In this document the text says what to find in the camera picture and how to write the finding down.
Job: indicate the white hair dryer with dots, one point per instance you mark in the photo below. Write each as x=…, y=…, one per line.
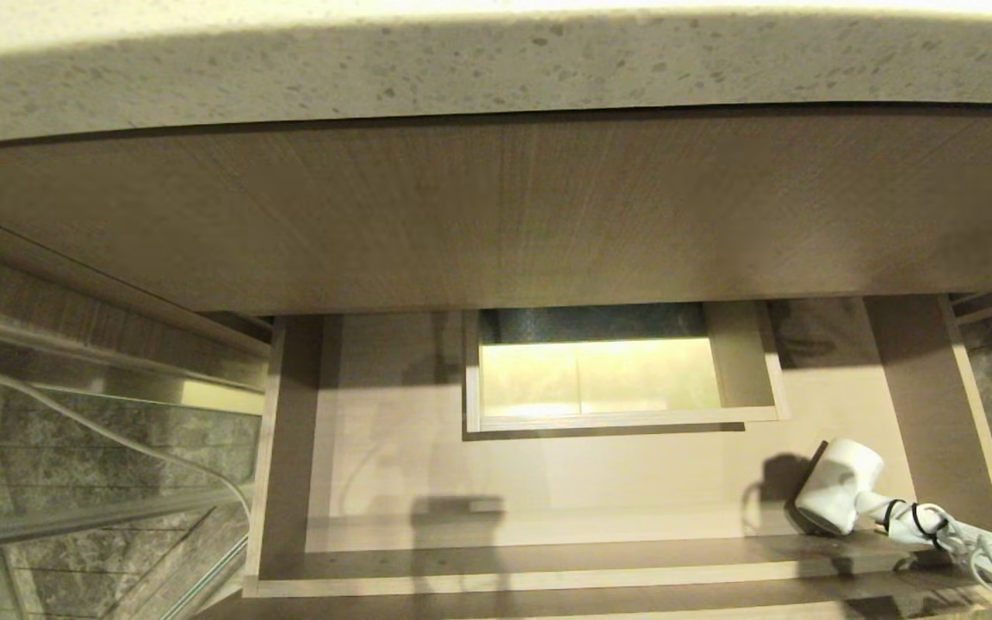
x=836, y=486

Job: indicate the wooden drawer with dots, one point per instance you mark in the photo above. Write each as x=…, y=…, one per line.
x=548, y=482

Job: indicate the wooden vanity cabinet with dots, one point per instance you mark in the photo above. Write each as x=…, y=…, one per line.
x=496, y=215

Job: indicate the glass shelf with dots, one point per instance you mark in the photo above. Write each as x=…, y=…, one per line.
x=100, y=465

